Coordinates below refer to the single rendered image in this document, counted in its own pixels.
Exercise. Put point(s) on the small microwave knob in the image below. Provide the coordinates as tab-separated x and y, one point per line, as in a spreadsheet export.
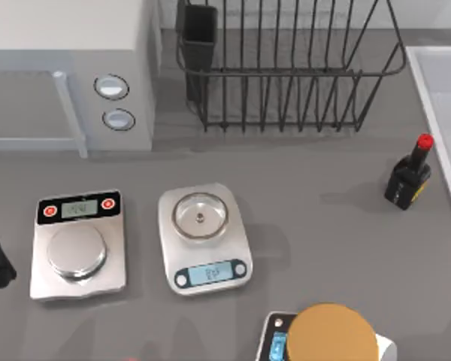
118	119

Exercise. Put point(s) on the black cutlery holder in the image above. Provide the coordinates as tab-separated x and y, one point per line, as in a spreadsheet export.
197	37

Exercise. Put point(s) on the pale microwave oven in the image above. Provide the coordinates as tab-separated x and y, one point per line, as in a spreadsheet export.
60	37

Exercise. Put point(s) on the large microwave knob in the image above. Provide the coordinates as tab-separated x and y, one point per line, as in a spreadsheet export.
111	87

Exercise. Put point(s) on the silver scale with red buttons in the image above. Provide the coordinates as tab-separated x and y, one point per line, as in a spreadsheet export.
79	244

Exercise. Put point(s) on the scale with wooden round plate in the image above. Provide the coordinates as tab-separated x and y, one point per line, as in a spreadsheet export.
330	334

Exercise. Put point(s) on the black bottle with red cap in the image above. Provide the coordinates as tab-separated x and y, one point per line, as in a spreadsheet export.
407	180

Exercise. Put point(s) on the silver scale with blue display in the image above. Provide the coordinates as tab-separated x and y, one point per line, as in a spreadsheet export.
204	240

